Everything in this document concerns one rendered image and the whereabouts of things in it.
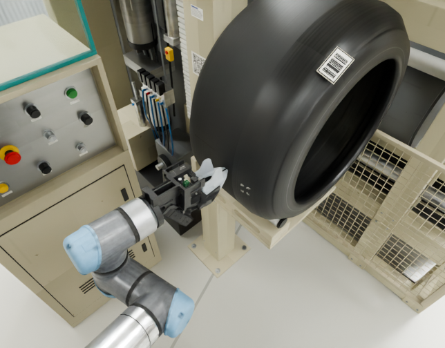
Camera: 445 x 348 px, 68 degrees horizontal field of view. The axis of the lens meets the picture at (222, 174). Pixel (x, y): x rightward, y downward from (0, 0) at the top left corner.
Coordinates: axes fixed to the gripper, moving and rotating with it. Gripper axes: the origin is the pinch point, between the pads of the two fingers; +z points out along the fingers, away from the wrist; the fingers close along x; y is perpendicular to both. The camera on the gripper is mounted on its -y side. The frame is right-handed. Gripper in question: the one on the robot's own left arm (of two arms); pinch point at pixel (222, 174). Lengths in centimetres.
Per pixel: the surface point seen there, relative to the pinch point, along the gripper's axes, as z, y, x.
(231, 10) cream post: 27.0, 22.4, 28.1
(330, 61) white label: 15.1, 27.0, -9.6
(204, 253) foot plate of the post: 32, -116, 36
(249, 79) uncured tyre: 6.9, 20.9, 1.8
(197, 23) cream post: 21.1, 18.1, 34.7
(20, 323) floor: -62, -126, 71
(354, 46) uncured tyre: 21.1, 28.6, -10.3
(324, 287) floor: 66, -113, -23
